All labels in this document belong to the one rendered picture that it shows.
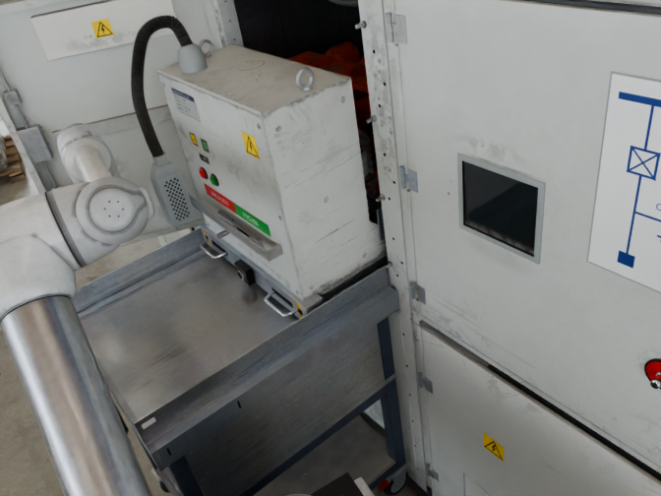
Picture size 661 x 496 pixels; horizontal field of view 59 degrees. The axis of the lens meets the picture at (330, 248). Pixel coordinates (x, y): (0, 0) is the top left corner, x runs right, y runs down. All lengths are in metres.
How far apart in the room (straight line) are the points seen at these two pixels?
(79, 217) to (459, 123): 0.63
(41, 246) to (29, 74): 0.92
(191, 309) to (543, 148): 1.00
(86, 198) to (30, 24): 0.90
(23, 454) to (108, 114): 1.48
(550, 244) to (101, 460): 0.75
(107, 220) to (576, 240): 0.72
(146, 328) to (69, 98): 0.67
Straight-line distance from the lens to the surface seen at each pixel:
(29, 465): 2.68
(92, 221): 0.93
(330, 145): 1.26
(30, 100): 1.84
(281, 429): 1.51
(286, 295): 1.42
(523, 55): 0.93
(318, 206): 1.29
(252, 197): 1.35
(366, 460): 1.99
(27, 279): 0.94
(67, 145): 1.55
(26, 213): 0.98
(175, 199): 1.61
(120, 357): 1.54
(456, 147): 1.08
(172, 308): 1.62
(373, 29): 1.18
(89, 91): 1.81
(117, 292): 1.75
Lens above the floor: 1.80
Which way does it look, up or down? 35 degrees down
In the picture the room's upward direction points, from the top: 10 degrees counter-clockwise
